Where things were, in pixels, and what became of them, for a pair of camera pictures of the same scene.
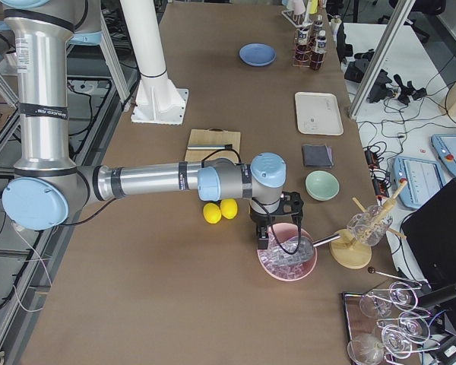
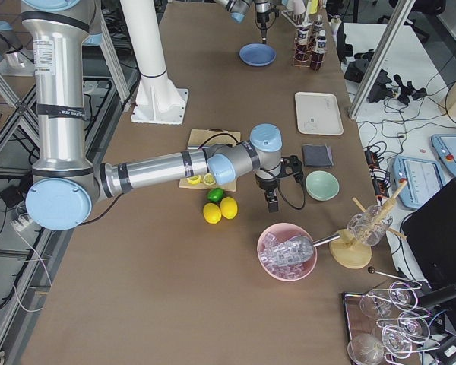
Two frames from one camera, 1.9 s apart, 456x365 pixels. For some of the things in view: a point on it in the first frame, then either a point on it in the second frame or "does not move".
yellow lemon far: [229, 207] does not move
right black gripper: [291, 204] → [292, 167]
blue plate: [257, 54] does not move
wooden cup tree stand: [349, 254] does not move
